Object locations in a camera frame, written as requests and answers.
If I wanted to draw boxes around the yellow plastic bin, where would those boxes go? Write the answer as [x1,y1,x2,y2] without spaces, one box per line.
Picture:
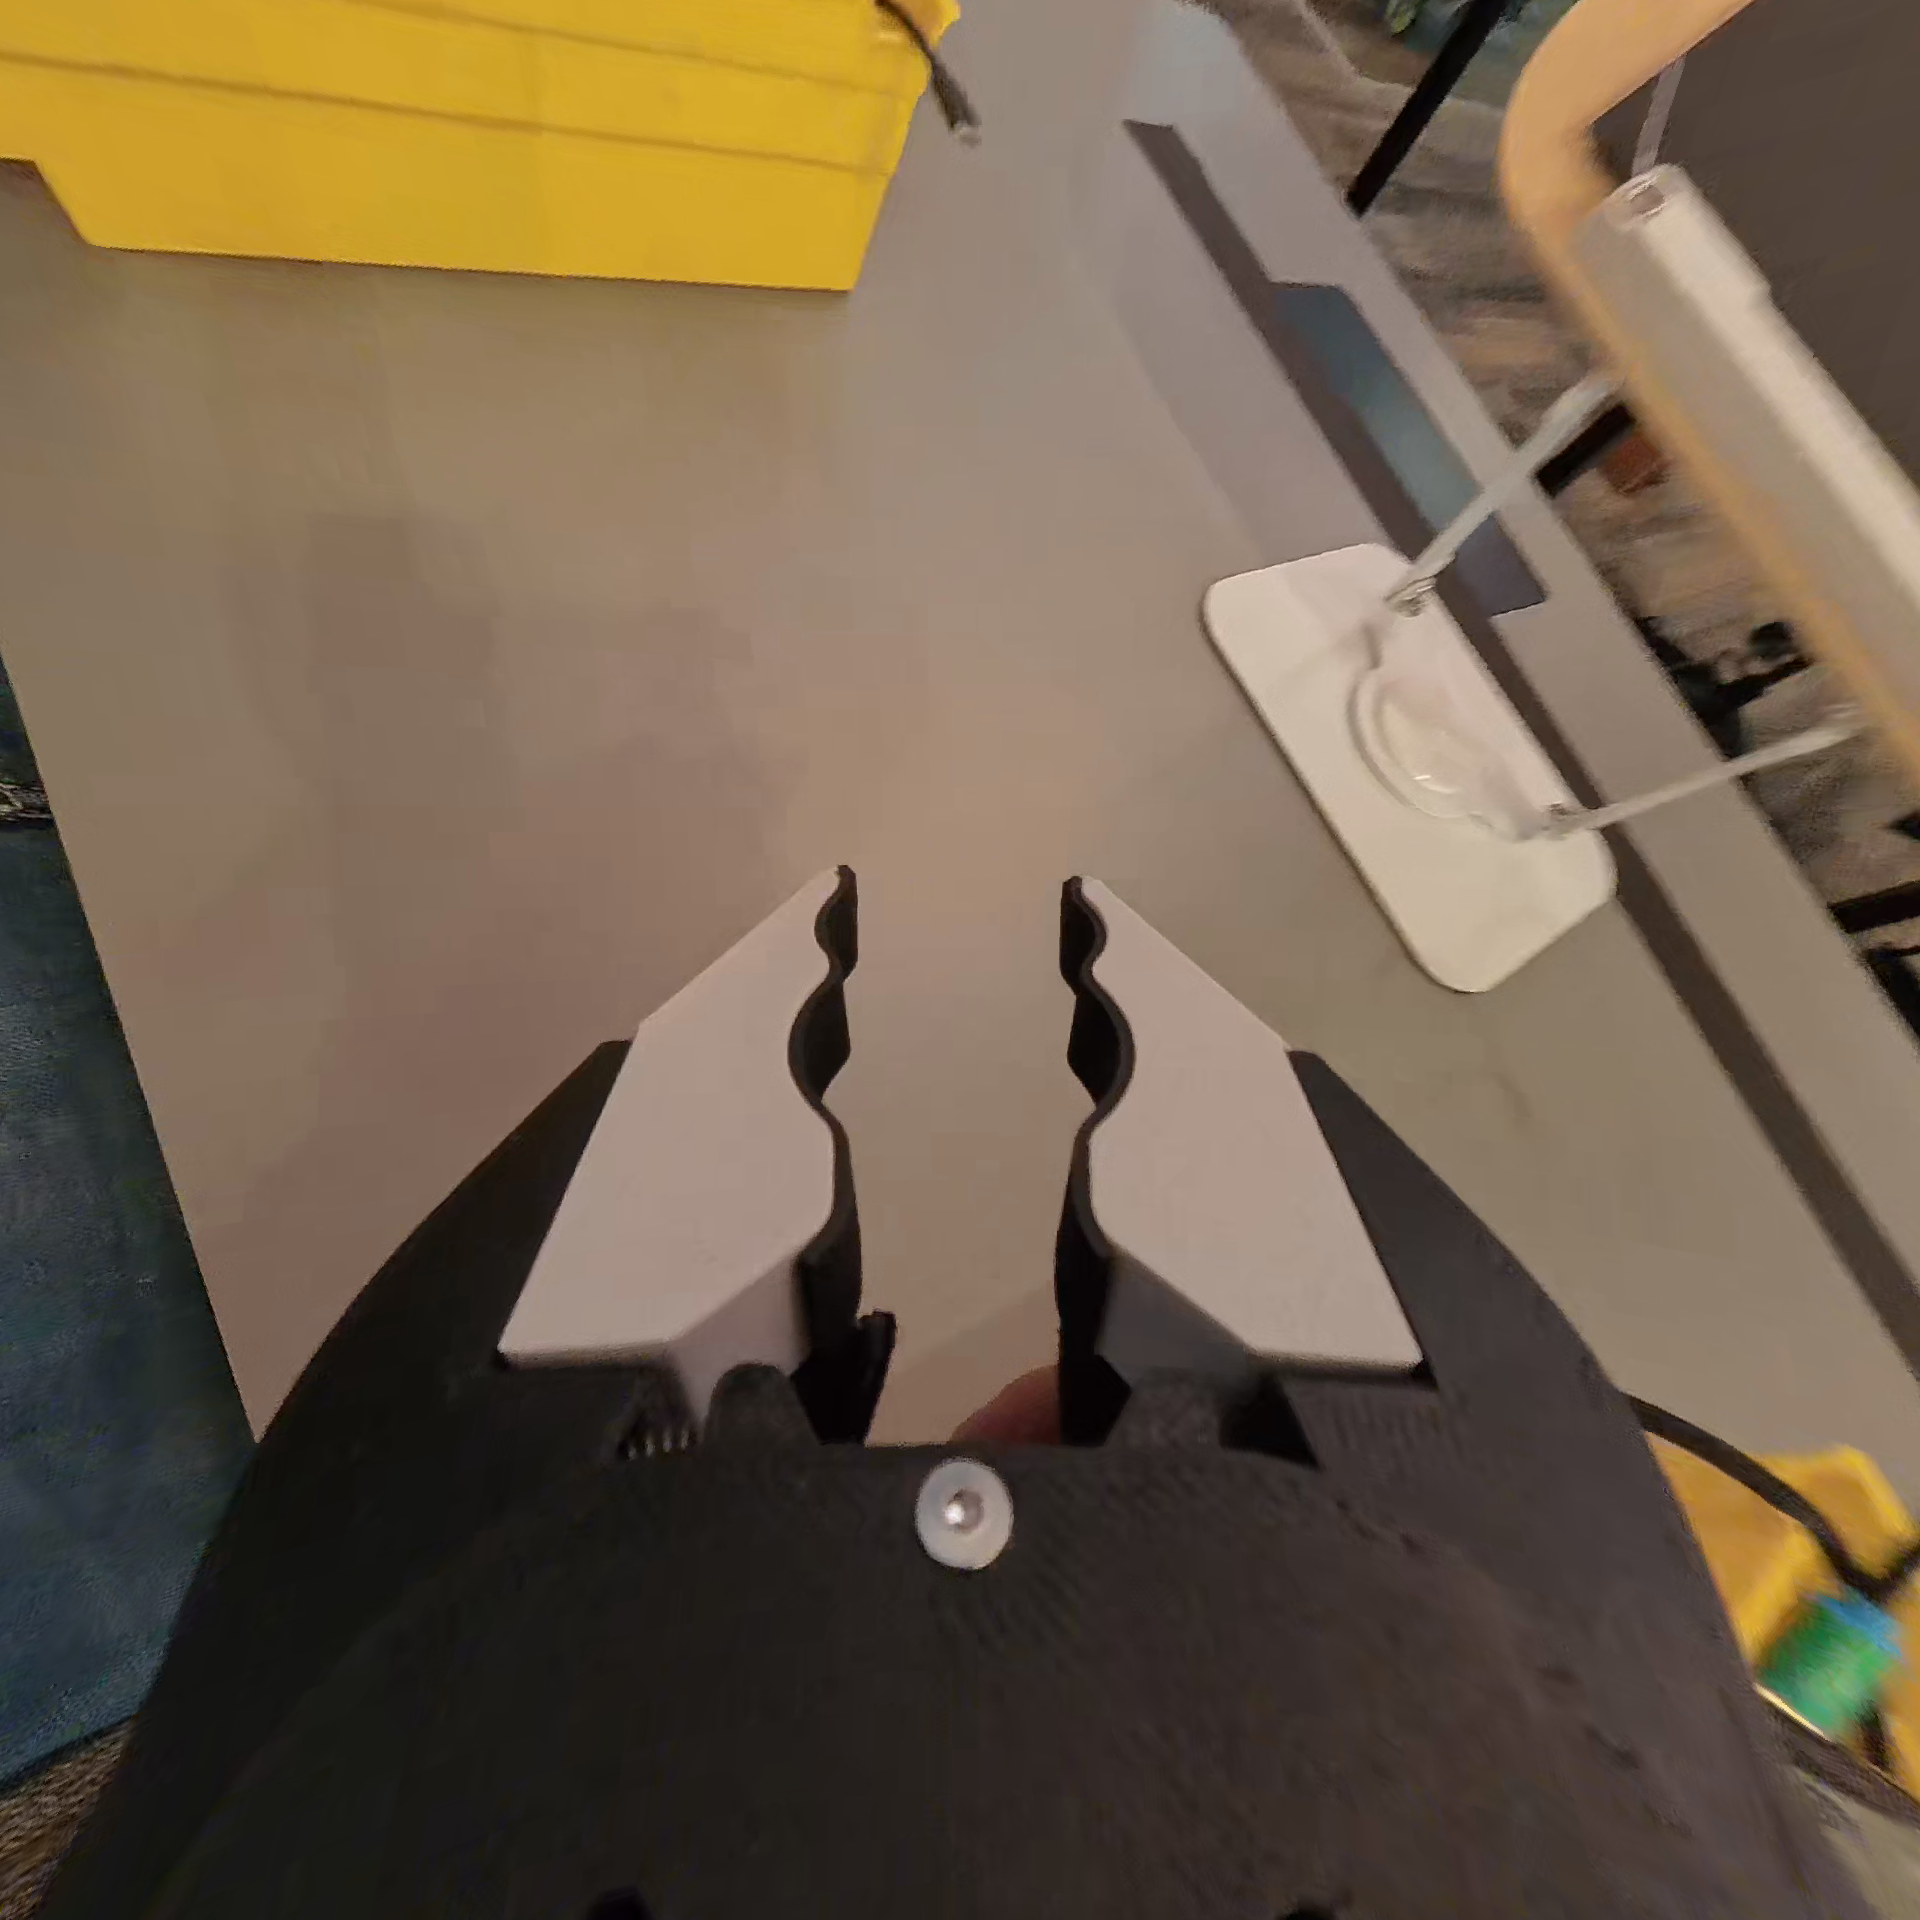
[0,0,964,294]

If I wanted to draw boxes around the braided hdmi cable teal plugs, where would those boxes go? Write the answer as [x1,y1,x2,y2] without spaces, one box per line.
[1623,1393,1920,1807]

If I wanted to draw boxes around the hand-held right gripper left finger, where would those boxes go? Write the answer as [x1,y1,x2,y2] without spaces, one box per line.
[497,863,899,1444]

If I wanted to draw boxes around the yellow plastic piece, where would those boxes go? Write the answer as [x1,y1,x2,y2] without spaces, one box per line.
[1655,1444,1920,1743]

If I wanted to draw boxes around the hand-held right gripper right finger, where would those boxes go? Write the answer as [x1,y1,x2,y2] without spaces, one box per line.
[1053,873,1427,1444]

